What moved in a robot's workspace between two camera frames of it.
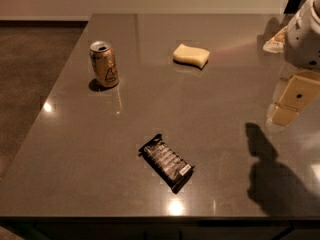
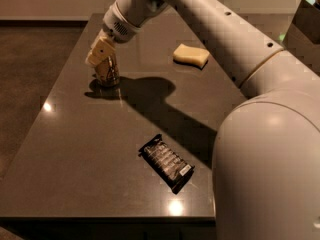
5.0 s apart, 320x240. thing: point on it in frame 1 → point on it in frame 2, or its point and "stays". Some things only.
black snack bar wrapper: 174,170 stays
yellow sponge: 191,55 stays
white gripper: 302,41 → 120,25
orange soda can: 104,60 stays
